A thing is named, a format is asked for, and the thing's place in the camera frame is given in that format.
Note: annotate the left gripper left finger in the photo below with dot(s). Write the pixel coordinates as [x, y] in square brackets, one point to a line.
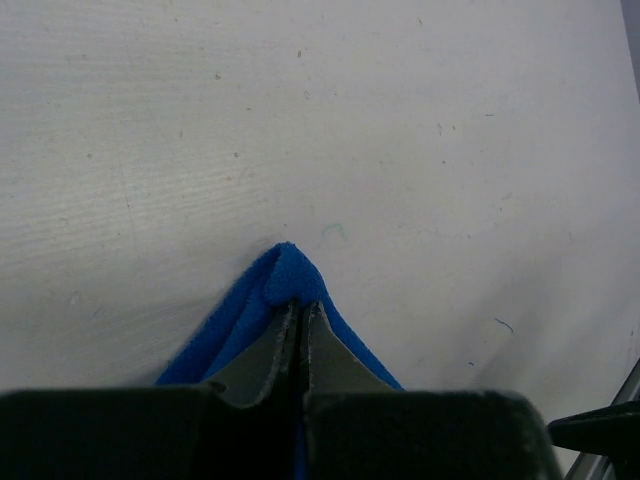
[163, 432]

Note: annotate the aluminium rail frame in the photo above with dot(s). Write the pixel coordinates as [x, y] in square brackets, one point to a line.
[606, 439]

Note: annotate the blue and grey towel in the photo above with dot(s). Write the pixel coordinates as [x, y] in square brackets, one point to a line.
[254, 334]

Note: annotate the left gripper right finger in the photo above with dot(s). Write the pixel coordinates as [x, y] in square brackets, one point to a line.
[358, 427]

